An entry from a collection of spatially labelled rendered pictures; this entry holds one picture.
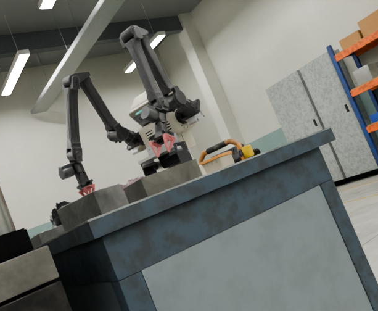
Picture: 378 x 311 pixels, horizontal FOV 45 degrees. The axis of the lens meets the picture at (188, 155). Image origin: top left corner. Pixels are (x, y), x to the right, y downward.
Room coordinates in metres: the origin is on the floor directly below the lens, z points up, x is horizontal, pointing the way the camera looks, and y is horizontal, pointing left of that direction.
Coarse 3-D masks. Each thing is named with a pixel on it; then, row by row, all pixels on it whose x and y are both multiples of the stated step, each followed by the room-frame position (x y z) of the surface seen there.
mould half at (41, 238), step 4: (60, 208) 1.95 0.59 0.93; (52, 224) 2.13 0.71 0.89; (52, 228) 1.89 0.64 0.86; (56, 228) 1.90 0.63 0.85; (60, 228) 1.91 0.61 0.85; (44, 232) 1.87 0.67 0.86; (48, 232) 1.88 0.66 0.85; (52, 232) 1.89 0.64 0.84; (56, 232) 1.90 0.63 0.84; (60, 232) 1.90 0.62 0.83; (36, 236) 1.90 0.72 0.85; (40, 236) 1.86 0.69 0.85; (44, 236) 1.87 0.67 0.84; (48, 236) 1.88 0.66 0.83; (52, 236) 1.88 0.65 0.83; (32, 240) 2.00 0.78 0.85; (36, 240) 1.93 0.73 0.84; (40, 240) 1.86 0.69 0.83; (44, 240) 1.87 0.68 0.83; (48, 240) 1.87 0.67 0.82; (32, 244) 2.03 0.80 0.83; (36, 244) 1.95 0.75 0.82; (40, 244) 1.89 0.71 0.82
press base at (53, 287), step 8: (40, 288) 0.79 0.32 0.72; (48, 288) 0.79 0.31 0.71; (56, 288) 0.79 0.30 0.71; (16, 296) 0.83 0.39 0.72; (24, 296) 0.77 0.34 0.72; (32, 296) 0.77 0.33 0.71; (40, 296) 0.78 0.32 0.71; (48, 296) 0.78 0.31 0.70; (56, 296) 0.79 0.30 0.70; (64, 296) 0.80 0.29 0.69; (0, 304) 0.79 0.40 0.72; (8, 304) 0.75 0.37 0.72; (16, 304) 0.76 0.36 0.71; (24, 304) 0.76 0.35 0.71; (32, 304) 0.77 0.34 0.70; (40, 304) 0.77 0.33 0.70; (48, 304) 0.78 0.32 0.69; (56, 304) 0.79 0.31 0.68; (64, 304) 0.79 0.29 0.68
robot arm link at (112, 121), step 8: (88, 72) 2.32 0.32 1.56; (64, 80) 2.28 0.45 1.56; (80, 80) 2.28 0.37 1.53; (88, 80) 2.33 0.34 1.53; (88, 88) 2.33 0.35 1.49; (88, 96) 2.36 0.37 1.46; (96, 96) 2.37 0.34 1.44; (96, 104) 2.37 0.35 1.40; (104, 104) 2.41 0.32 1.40; (104, 112) 2.41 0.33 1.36; (104, 120) 2.42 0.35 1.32; (112, 120) 2.44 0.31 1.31; (112, 128) 2.44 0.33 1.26; (120, 128) 2.45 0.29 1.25; (120, 136) 2.45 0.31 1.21
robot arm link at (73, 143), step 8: (72, 80) 2.24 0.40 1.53; (64, 88) 2.28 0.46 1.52; (72, 88) 2.25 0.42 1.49; (72, 96) 2.27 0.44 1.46; (72, 104) 2.27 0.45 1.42; (72, 112) 2.28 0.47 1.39; (72, 120) 2.28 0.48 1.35; (72, 128) 2.28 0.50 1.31; (72, 136) 2.28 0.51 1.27; (72, 144) 2.27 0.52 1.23; (80, 144) 2.30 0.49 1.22; (72, 152) 2.27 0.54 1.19
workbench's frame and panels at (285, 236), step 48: (288, 144) 1.12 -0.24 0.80; (192, 192) 0.96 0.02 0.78; (240, 192) 1.05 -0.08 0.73; (288, 192) 1.11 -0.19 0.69; (336, 192) 1.19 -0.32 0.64; (96, 240) 0.90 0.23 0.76; (144, 240) 0.91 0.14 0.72; (192, 240) 0.96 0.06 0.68; (240, 240) 1.02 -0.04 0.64; (288, 240) 1.09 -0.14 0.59; (336, 240) 1.16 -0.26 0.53; (96, 288) 1.01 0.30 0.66; (144, 288) 0.89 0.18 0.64; (192, 288) 0.94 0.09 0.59; (240, 288) 1.00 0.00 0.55; (288, 288) 1.06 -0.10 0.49; (336, 288) 1.13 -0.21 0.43
